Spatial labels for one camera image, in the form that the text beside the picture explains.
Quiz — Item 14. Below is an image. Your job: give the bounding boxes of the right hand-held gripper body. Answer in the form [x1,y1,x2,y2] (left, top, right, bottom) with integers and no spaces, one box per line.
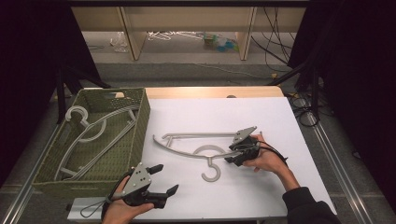
[228,125,262,168]

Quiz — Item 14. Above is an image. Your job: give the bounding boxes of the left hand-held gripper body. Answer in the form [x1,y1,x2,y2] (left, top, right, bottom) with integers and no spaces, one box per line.
[110,161,168,209]

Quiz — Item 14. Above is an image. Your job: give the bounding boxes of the green woven basket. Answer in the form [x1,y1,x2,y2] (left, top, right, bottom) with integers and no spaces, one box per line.
[32,87,151,199]

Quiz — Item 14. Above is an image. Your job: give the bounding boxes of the person's right hand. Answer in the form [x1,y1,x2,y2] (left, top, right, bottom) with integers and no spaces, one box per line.
[243,133,290,175]

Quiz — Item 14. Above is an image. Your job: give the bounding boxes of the person's left hand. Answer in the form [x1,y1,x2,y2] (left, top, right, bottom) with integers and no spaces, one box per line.
[102,175,155,224]

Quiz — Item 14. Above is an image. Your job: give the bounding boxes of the white table sheet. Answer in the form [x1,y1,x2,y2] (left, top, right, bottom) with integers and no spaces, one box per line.
[120,96,338,220]

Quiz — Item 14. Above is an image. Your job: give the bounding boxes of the black metal stand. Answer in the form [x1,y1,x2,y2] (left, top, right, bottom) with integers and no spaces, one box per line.
[55,65,111,125]
[266,59,322,120]

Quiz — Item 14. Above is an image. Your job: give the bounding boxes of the pile of colourful toys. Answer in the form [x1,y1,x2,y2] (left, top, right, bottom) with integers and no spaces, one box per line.
[203,32,240,53]

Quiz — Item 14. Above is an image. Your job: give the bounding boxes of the clear plastic bag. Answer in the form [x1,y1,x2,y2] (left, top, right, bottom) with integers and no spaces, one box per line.
[109,31,129,53]

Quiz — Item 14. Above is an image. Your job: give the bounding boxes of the dark curtain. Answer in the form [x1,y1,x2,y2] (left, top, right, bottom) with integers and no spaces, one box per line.
[287,0,396,214]
[0,0,102,189]

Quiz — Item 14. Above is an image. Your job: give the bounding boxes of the beige wooden shelf unit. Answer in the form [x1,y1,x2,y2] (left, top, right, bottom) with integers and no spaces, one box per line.
[70,7,307,62]

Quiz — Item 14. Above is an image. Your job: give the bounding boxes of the right hand-held gripper cable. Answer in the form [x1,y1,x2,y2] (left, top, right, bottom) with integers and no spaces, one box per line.
[257,140,290,164]

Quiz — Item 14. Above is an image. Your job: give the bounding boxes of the hand-held gripper cable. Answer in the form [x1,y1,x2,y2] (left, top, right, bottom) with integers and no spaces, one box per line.
[257,140,290,164]
[79,195,117,218]

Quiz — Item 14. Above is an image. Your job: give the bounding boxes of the left hand-held gripper cable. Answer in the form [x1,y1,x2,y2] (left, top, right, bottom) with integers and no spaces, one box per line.
[79,195,117,218]

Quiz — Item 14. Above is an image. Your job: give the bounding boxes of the black cable bundle on floor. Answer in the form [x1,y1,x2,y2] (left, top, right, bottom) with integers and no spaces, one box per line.
[287,92,322,128]

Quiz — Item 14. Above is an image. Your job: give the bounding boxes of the thin floor cable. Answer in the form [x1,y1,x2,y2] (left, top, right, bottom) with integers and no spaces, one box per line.
[195,63,276,79]

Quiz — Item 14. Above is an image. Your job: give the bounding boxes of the metal floor rail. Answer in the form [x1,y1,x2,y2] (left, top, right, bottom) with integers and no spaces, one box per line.
[306,111,375,224]
[0,123,62,224]

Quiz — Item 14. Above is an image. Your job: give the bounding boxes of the hanging black cables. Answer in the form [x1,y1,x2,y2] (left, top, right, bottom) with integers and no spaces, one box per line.
[250,7,297,65]

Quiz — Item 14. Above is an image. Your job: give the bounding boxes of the white wire hangers on floor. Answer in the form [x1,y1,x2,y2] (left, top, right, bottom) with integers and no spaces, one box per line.
[147,30,204,42]

